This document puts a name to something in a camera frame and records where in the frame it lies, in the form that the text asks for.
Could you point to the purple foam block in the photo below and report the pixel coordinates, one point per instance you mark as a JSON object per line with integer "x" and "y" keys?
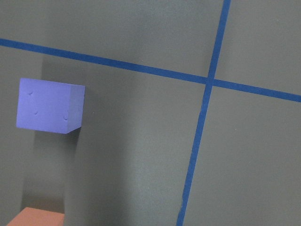
{"x": 49, "y": 106}

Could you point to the orange foam block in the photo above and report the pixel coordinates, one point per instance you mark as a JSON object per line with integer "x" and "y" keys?
{"x": 36, "y": 217}

